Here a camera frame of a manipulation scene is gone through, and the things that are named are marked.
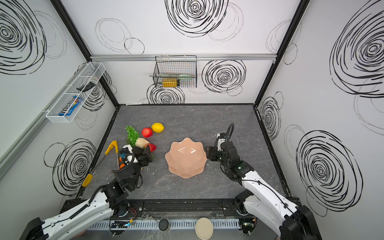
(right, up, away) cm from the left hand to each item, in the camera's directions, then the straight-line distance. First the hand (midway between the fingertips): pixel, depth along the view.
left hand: (143, 147), depth 77 cm
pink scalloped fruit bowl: (+22, -8, +10) cm, 26 cm away
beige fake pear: (-7, 0, +16) cm, 17 cm away
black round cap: (+14, -29, -15) cm, 36 cm away
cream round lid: (+31, -32, -14) cm, 47 cm away
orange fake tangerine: (-15, -12, +8) cm, 21 cm away
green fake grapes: (-14, +5, +21) cm, 26 cm away
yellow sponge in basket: (+12, +37, +10) cm, 40 cm away
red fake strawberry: (0, -3, +19) cm, 19 cm away
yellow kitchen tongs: (-32, -18, +5) cm, 37 cm away
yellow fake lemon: (+2, +9, +25) cm, 26 cm away
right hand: (+35, -1, +4) cm, 35 cm away
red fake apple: (-4, +6, +19) cm, 20 cm away
